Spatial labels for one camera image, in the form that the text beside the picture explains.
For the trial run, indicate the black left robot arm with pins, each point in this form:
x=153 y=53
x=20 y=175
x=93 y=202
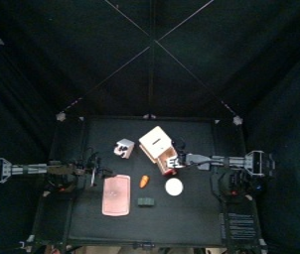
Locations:
x=29 y=169

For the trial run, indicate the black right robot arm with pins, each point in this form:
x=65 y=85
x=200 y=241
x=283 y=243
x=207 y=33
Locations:
x=228 y=161

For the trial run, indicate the red-fronted wooden drawer with knob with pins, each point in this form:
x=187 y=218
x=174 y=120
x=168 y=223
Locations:
x=163 y=165

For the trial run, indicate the white round plate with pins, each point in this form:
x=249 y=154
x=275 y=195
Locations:
x=175 y=187

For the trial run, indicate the wooden box with slotted lid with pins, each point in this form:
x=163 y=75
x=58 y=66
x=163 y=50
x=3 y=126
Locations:
x=155 y=142

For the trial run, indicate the pink rectangular tray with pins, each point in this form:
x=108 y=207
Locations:
x=117 y=195

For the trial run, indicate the orange toy food piece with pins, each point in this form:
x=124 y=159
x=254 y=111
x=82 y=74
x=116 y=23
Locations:
x=144 y=181

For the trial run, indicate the wooden toy knife block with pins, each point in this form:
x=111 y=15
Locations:
x=125 y=149

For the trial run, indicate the dark green sliced toy roll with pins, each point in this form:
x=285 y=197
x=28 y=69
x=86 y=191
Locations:
x=147 y=202

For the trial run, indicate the grey metal pole base bracket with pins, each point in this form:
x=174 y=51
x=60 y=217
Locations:
x=149 y=116

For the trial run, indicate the grey metal corner bracket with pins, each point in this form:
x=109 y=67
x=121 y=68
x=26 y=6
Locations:
x=238 y=120
x=61 y=116

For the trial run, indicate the thin metal frame pole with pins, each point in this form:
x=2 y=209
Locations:
x=152 y=82

